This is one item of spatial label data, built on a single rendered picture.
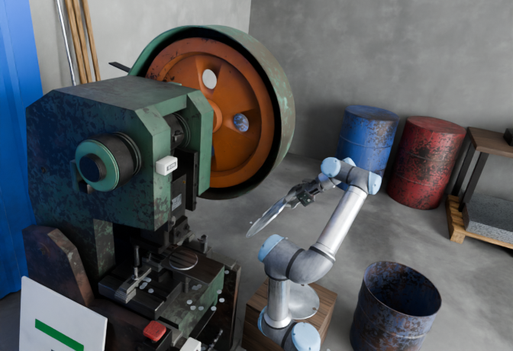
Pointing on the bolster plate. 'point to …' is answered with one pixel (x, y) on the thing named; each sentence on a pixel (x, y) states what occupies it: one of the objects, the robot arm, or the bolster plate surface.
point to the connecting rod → (174, 131)
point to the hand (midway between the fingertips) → (285, 202)
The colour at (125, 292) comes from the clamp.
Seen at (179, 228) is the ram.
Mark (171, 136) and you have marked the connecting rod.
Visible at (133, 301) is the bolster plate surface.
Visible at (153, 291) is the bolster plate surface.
